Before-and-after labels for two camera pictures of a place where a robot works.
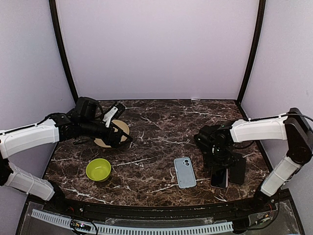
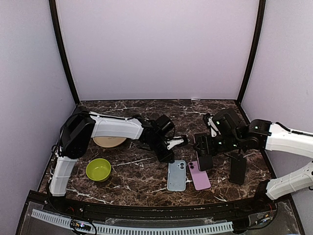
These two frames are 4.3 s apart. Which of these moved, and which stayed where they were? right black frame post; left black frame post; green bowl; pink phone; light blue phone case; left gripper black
Moved: light blue phone case; left gripper black; pink phone
Stayed: left black frame post; green bowl; right black frame post
